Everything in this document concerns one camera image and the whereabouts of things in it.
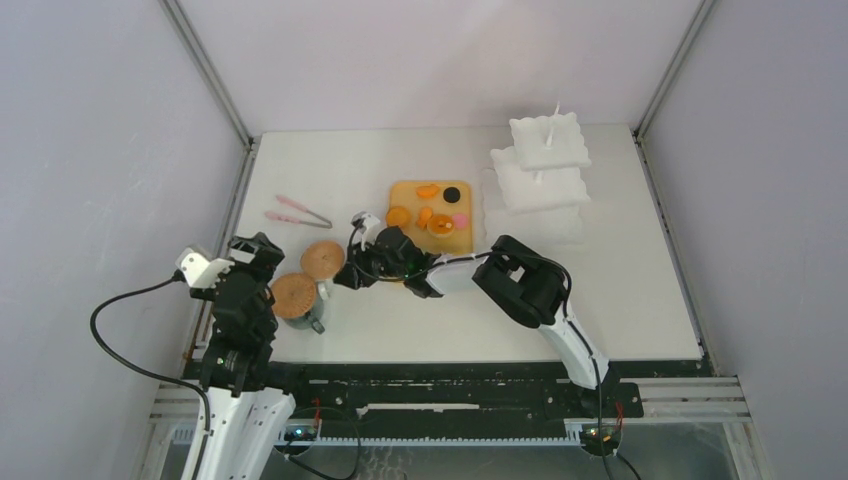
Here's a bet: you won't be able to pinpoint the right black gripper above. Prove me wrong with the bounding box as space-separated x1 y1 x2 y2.
334 235 409 290

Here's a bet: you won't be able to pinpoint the pink handled metal tongs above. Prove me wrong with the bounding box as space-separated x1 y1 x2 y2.
264 194 333 230

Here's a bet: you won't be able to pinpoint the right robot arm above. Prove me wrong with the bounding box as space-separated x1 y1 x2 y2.
333 225 619 417

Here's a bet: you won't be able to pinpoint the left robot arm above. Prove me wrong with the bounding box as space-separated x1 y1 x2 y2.
177 232 313 479

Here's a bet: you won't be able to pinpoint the grey mug with rattan lid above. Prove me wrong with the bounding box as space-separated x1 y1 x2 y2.
271 273 325 335

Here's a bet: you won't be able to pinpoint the orange round tart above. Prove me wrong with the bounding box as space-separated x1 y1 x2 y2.
385 206 412 228

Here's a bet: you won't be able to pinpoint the small orange pastry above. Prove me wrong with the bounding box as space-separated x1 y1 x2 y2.
415 206 434 230

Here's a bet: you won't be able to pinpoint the orange glazed donut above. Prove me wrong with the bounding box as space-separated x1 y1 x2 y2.
426 214 456 238

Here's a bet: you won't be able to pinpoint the yellow serving tray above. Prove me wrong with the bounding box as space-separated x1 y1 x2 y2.
388 180 474 255

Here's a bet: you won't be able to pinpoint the pink macaron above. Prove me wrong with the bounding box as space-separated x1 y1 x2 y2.
452 213 470 230

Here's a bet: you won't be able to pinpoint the black round cookie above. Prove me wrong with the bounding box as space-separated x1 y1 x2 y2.
442 187 462 204

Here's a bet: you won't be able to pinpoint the white three tier stand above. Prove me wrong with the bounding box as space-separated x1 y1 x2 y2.
481 108 592 247

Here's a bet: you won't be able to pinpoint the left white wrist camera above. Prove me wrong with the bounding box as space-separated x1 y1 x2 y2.
175 246 235 290

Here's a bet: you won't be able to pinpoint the left black camera cable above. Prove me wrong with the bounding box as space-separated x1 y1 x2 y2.
89 272 213 465

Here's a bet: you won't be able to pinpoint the black camera cable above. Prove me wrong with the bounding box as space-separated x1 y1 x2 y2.
89 272 213 465
347 225 624 480

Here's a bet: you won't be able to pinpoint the right black camera cable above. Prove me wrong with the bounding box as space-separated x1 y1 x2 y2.
347 225 624 480

